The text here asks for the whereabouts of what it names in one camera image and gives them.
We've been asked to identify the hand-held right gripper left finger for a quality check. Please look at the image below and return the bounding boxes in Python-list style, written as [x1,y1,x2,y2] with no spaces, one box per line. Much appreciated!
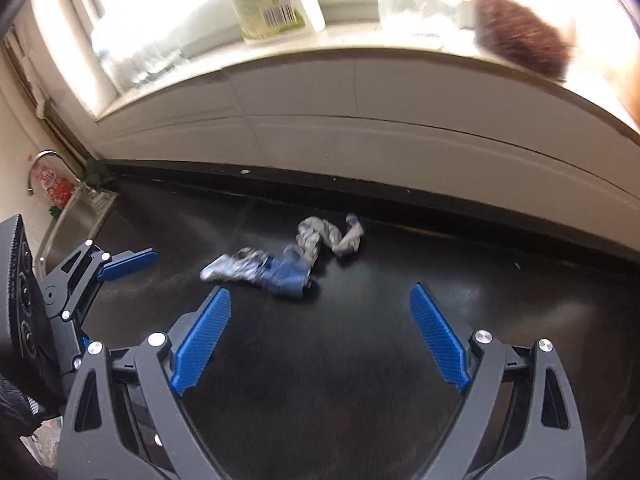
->
[58,286,233,480]

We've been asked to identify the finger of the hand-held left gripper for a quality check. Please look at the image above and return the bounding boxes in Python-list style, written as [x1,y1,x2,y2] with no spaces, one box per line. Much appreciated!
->
[42,240,161,322]

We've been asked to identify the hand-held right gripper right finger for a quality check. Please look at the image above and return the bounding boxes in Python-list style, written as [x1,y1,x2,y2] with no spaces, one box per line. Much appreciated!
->
[409,282,588,480]

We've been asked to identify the blue silver wrapper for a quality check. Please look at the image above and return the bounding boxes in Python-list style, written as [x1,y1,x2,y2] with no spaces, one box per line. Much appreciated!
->
[199,246,315,300]

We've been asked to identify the clear plastic bag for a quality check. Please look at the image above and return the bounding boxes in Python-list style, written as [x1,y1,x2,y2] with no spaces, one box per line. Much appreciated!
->
[20,417,68,468]

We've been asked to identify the white grey wrapper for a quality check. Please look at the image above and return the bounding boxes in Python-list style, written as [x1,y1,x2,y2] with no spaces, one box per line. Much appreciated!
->
[289,212,366,267]

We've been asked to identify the stainless steel sink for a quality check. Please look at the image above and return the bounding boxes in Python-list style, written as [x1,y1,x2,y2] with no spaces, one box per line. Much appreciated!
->
[35,185,120,273]

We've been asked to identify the dark green cloth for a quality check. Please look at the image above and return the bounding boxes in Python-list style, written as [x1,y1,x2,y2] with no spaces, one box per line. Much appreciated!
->
[84,158,117,187]

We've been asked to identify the red printed packet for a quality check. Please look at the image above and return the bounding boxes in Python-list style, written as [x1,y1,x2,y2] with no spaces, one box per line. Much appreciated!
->
[31,162,76,211]

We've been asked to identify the chrome faucet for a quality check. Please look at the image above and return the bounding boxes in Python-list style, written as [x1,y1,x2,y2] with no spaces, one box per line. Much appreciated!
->
[27,149,83,197]

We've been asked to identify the glass jars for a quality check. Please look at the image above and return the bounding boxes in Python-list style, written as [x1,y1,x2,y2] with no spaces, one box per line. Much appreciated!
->
[92,25,191,93]

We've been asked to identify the white window sill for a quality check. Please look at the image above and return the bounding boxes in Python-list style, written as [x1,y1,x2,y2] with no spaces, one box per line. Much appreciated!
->
[94,20,640,161]

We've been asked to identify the brown scrubber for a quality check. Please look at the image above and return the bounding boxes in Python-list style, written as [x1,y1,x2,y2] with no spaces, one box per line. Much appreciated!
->
[472,0,576,82]

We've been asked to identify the wall pipe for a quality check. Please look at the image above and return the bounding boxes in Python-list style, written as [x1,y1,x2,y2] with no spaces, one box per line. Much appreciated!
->
[2,25,88,161]

